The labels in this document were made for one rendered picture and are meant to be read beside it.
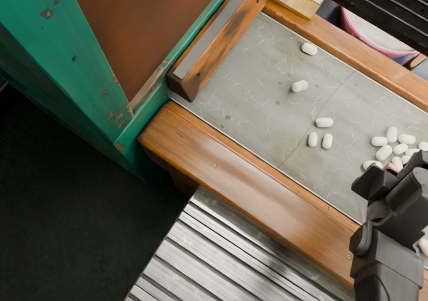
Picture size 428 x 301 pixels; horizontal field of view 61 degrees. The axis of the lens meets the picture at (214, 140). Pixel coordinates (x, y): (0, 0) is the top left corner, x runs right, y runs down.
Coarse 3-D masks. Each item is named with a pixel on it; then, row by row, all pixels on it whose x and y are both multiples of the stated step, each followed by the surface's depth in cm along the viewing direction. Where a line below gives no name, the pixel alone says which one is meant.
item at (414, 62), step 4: (416, 56) 78; (420, 56) 76; (424, 56) 76; (408, 60) 81; (412, 60) 79; (416, 60) 78; (420, 60) 77; (424, 60) 77; (404, 64) 82; (408, 64) 81; (412, 64) 80; (416, 64) 79; (408, 68) 81; (412, 68) 81
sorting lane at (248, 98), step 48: (240, 48) 83; (288, 48) 84; (240, 96) 80; (288, 96) 81; (336, 96) 81; (384, 96) 82; (240, 144) 77; (288, 144) 78; (336, 144) 78; (336, 192) 76
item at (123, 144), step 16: (0, 64) 71; (16, 80) 107; (32, 96) 106; (160, 96) 74; (48, 112) 134; (64, 112) 98; (144, 112) 70; (80, 128) 104; (128, 128) 68; (96, 144) 138; (112, 144) 67; (128, 144) 74; (128, 160) 80; (144, 160) 104; (144, 176) 116; (160, 176) 141
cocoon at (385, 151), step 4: (380, 148) 77; (384, 148) 76; (388, 148) 76; (380, 152) 76; (384, 152) 76; (388, 152) 76; (376, 156) 77; (380, 156) 76; (384, 156) 76; (388, 156) 76
